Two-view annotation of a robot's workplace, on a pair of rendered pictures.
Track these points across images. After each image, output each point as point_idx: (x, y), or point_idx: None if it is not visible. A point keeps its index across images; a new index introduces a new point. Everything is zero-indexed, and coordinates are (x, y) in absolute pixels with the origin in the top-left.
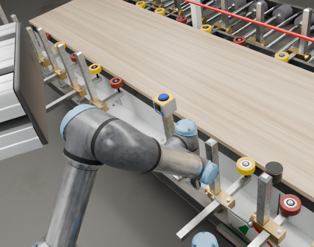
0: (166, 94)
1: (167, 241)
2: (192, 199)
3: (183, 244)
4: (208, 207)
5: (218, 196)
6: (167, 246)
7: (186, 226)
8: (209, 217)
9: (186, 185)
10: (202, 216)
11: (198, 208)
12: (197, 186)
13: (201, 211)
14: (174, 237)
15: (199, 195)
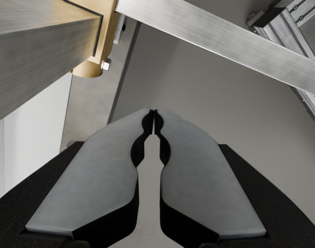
0: None
1: (135, 95)
2: (116, 99)
3: (130, 76)
4: (172, 26)
5: (100, 1)
6: (140, 93)
7: (282, 75)
8: (137, 35)
9: (88, 129)
10: (226, 31)
11: (124, 75)
12: (192, 135)
13: (200, 45)
14: (127, 90)
15: (98, 87)
